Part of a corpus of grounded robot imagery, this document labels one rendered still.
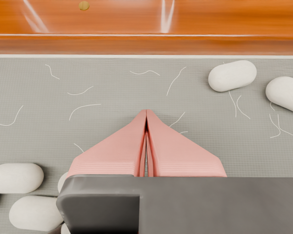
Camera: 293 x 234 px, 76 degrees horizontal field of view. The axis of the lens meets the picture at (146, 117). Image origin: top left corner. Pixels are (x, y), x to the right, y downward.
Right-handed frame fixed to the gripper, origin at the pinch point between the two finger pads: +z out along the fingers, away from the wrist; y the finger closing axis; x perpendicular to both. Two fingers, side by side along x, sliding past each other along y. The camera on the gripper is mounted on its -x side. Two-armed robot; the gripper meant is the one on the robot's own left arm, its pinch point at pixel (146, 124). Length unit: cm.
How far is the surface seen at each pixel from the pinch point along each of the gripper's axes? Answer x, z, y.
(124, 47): -3.3, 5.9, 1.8
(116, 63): -1.9, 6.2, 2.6
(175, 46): -3.4, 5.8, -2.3
